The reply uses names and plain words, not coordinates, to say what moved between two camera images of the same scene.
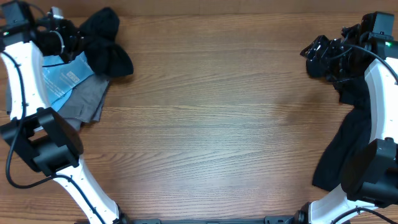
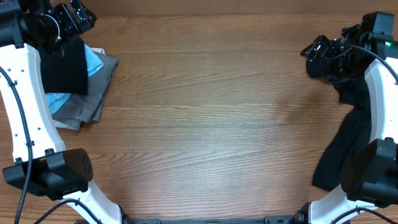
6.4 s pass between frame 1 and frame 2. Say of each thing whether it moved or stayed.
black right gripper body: stayed
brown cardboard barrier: stayed
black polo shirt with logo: moved
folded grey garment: stayed
